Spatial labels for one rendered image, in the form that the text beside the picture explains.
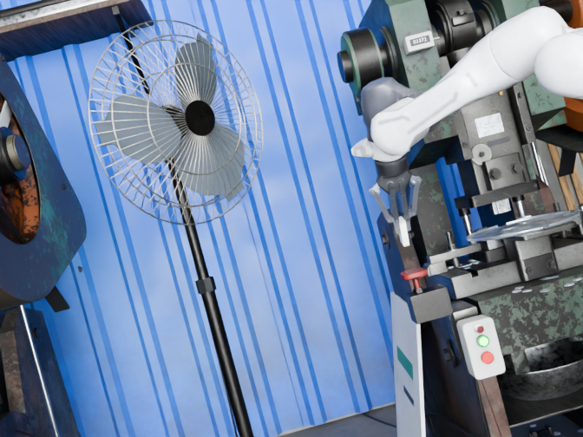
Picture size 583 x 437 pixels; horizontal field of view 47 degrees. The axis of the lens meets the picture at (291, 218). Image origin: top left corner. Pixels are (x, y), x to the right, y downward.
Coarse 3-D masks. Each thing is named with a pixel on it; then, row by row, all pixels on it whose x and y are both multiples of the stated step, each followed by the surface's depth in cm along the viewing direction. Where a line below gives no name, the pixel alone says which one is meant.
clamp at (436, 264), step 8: (448, 232) 188; (448, 240) 189; (448, 248) 189; (456, 248) 188; (464, 248) 187; (472, 248) 187; (480, 248) 188; (432, 256) 187; (440, 256) 187; (448, 256) 187; (456, 256) 187; (424, 264) 191; (432, 264) 186; (440, 264) 186; (456, 264) 188; (432, 272) 186; (440, 272) 186
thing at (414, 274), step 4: (416, 268) 167; (420, 268) 166; (424, 268) 165; (404, 272) 165; (408, 272) 164; (412, 272) 163; (416, 272) 162; (420, 272) 162; (424, 272) 162; (404, 276) 163; (408, 276) 162; (412, 276) 162; (416, 276) 162; (420, 276) 162; (412, 280) 165; (416, 280) 165; (416, 284) 165; (416, 288) 165
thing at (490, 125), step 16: (496, 96) 181; (464, 112) 180; (480, 112) 181; (496, 112) 181; (512, 112) 181; (480, 128) 181; (496, 128) 181; (512, 128) 181; (480, 144) 180; (496, 144) 181; (512, 144) 181; (464, 160) 185; (480, 160) 180; (496, 160) 178; (512, 160) 178; (464, 176) 189; (480, 176) 181; (496, 176) 177; (512, 176) 178; (528, 176) 181; (464, 192) 193; (480, 192) 181
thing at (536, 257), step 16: (560, 224) 164; (576, 224) 161; (512, 240) 173; (528, 240) 172; (544, 240) 172; (512, 256) 175; (528, 256) 172; (544, 256) 172; (528, 272) 171; (544, 272) 172
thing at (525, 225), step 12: (540, 216) 188; (552, 216) 182; (564, 216) 175; (576, 216) 167; (492, 228) 191; (504, 228) 179; (516, 228) 172; (528, 228) 170; (468, 240) 178; (480, 240) 171
